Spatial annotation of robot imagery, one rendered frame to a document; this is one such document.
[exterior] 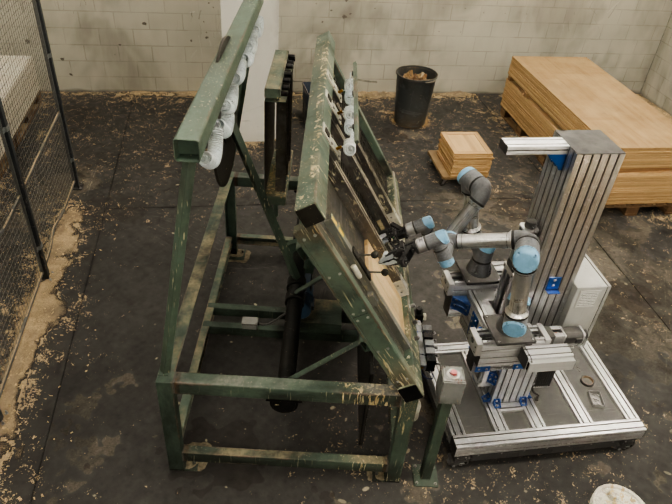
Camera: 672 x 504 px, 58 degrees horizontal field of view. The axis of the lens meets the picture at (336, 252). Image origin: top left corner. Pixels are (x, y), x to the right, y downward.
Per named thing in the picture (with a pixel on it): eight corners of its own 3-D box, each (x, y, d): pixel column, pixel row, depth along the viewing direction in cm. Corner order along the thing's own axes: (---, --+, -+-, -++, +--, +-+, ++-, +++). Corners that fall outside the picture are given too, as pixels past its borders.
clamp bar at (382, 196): (391, 230, 421) (424, 217, 415) (311, 82, 358) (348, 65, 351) (391, 222, 429) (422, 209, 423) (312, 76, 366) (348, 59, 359)
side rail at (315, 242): (396, 389, 314) (416, 383, 310) (292, 234, 255) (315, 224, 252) (395, 380, 318) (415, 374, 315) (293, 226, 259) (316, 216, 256)
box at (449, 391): (459, 405, 321) (466, 383, 310) (437, 404, 320) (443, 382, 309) (456, 388, 330) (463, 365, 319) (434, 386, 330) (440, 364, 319)
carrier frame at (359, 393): (399, 483, 366) (420, 393, 315) (169, 470, 361) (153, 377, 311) (383, 259, 540) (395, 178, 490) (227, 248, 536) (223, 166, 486)
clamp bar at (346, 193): (398, 300, 364) (436, 287, 357) (304, 139, 300) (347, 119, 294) (397, 289, 372) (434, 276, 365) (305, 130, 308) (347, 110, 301)
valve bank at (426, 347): (437, 390, 351) (445, 362, 337) (413, 388, 351) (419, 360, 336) (428, 329, 391) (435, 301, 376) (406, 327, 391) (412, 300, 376)
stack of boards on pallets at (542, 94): (675, 214, 636) (708, 147, 589) (583, 217, 619) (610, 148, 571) (569, 113, 828) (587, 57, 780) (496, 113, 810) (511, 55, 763)
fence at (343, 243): (403, 350, 332) (410, 348, 331) (323, 221, 281) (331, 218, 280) (402, 344, 336) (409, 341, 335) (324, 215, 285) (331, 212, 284)
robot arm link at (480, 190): (504, 191, 328) (447, 260, 342) (491, 181, 335) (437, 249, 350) (492, 184, 320) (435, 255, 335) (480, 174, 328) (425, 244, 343)
